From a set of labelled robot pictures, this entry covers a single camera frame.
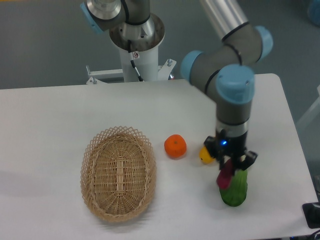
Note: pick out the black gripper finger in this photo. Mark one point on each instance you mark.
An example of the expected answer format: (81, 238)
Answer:
(215, 150)
(244, 161)

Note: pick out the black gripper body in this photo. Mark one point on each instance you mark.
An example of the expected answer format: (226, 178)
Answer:
(232, 146)

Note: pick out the purple sweet potato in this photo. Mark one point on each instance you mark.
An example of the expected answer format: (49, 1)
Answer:
(225, 175)

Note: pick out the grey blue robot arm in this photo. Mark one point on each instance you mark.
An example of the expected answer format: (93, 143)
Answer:
(224, 76)

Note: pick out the yellow mango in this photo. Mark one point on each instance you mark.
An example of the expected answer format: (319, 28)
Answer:
(205, 157)

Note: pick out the orange tangerine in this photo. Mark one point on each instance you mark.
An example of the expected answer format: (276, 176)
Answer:
(175, 146)

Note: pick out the green bok choy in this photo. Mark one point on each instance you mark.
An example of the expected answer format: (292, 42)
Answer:
(236, 193)

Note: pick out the black device at edge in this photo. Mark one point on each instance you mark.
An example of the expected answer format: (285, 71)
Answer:
(312, 214)

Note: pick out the woven wicker basket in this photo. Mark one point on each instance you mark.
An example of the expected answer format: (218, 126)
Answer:
(118, 174)

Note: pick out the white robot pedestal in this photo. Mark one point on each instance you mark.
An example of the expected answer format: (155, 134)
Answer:
(146, 63)

